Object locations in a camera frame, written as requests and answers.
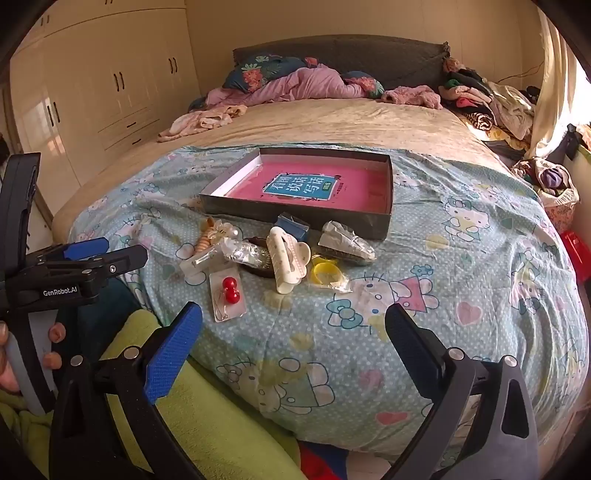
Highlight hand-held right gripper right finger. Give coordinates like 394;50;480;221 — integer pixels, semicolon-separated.
383;302;541;480

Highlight red bead earrings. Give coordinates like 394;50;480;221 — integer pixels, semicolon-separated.
209;271;246;323

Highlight orange spiral hair tie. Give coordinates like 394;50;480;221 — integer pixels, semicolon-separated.
194;218;219;256

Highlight clear bag with white cloth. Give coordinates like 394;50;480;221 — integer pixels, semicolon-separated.
317;220;378;267

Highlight grey cardboard box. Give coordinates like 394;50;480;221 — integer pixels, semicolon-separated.
199;147;394;241

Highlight small blue box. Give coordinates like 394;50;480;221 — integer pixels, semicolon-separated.
276;211;311;241

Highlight grey padded headboard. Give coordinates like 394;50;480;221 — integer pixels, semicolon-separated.
232;39;451;90

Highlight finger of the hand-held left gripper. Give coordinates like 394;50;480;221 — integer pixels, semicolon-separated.
62;237;110;262
84;244;149;283

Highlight person's left forearm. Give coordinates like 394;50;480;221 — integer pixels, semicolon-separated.
0;391;54;464

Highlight basket of clothes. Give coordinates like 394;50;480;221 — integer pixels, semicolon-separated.
525;156;581;232

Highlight beige bed sheet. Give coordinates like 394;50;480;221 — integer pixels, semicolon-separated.
50;96;511;232

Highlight dark floral pillow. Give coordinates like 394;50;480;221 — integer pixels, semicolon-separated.
343;71;385;99
222;54;320;89

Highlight cream wardrobe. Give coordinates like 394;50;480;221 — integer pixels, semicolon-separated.
8;0;202;219

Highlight orange cable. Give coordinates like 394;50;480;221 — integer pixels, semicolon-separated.
495;61;542;85

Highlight pink fluffy garment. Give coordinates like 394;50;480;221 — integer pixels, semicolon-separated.
380;87;445;110

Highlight white hair claw clip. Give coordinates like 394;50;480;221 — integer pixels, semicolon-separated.
265;225;311;295

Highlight pile of clothes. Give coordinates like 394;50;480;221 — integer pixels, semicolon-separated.
438;56;539;145

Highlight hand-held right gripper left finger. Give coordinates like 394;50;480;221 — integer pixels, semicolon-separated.
48;301;206;480

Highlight pink quilt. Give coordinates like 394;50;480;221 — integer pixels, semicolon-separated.
205;64;371;108

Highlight cream curtain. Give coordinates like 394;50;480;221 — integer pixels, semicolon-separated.
525;8;579;161

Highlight yellow bracelet in clear bag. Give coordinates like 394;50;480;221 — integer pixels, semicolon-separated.
309;255;352;293

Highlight pearl bow hair accessory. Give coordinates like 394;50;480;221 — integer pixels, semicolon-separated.
213;220;244;241

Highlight person's left hand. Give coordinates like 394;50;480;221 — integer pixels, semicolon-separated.
0;321;66;394

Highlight green fleece clothing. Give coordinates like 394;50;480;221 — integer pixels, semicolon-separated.
0;308;303;480

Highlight clear packet with hair clip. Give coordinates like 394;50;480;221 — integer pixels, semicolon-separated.
179;250;232;283

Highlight pink book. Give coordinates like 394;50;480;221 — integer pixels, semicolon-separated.
221;161;389;217

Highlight cartoon cat printed blanket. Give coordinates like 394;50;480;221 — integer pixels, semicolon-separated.
68;144;590;464

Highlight pink and cream garment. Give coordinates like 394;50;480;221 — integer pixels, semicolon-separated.
157;104;249;142

